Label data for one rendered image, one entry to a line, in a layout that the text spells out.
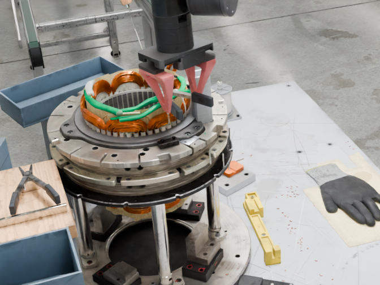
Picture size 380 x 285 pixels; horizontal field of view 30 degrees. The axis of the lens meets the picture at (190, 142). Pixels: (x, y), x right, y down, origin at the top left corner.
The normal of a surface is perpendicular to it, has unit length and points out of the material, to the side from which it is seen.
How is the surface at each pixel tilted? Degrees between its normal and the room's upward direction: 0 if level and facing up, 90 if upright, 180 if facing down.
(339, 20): 0
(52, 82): 90
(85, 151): 0
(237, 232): 0
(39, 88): 90
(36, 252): 90
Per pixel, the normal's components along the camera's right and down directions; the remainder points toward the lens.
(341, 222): -0.07, -0.86
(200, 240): 0.89, 0.18
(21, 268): 0.32, 0.47
